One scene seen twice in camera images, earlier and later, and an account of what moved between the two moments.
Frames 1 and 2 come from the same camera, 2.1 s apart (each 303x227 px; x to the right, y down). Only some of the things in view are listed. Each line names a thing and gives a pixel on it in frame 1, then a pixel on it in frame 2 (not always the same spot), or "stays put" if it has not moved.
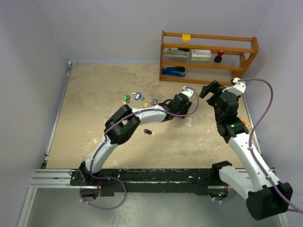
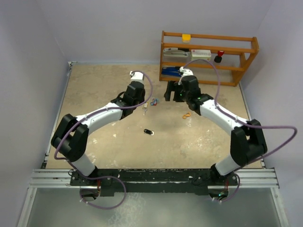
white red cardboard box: (200, 55) stays put
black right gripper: (212, 88) → (173, 86)
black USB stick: (148, 132) stays put
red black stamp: (218, 58) stays put
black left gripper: (185, 108) → (142, 99)
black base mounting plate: (149, 182) stays put
